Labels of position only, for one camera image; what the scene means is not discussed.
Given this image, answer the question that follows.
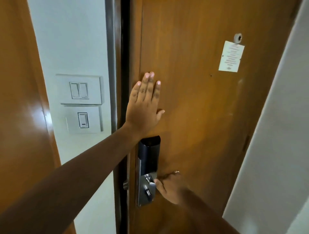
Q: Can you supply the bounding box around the silver door lever handle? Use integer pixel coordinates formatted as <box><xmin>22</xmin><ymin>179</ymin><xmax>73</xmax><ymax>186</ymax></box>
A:
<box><xmin>144</xmin><ymin>174</ymin><xmax>157</xmax><ymax>197</ymax></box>

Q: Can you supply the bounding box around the white paper notice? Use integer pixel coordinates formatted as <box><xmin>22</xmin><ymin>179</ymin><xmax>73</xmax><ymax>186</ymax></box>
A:
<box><xmin>218</xmin><ymin>40</ymin><xmax>245</xmax><ymax>73</ymax></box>

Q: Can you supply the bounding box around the person's right forearm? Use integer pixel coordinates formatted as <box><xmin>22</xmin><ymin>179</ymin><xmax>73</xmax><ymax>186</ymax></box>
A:
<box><xmin>173</xmin><ymin>190</ymin><xmax>240</xmax><ymax>234</ymax></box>

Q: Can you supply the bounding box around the white single switch plate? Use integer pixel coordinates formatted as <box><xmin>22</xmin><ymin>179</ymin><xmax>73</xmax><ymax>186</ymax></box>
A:
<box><xmin>64</xmin><ymin>105</ymin><xmax>103</xmax><ymax>134</ymax></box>

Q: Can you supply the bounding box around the person's left hand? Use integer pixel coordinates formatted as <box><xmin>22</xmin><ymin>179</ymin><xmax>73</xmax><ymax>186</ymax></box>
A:
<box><xmin>124</xmin><ymin>71</ymin><xmax>165</xmax><ymax>140</ymax></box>

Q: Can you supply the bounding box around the silver black electronic door lock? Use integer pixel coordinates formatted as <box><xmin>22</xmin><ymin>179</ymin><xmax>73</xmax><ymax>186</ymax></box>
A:
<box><xmin>135</xmin><ymin>135</ymin><xmax>161</xmax><ymax>207</ymax></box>

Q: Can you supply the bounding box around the plain brown wooden door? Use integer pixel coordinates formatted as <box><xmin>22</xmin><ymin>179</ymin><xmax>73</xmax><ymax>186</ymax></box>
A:
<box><xmin>0</xmin><ymin>0</ymin><xmax>77</xmax><ymax>234</ymax></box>

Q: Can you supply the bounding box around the person's right hand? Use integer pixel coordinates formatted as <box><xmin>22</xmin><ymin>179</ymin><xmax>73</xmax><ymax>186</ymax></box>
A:
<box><xmin>154</xmin><ymin>170</ymin><xmax>191</xmax><ymax>205</ymax></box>

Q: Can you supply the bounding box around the person's left forearm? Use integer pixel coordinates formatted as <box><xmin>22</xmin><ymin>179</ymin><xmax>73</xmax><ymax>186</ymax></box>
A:
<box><xmin>0</xmin><ymin>123</ymin><xmax>143</xmax><ymax>234</ymax></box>

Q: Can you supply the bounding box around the white double switch plate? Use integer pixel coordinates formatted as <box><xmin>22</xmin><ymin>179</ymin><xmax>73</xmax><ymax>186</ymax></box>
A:
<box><xmin>55</xmin><ymin>73</ymin><xmax>103</xmax><ymax>105</ymax></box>

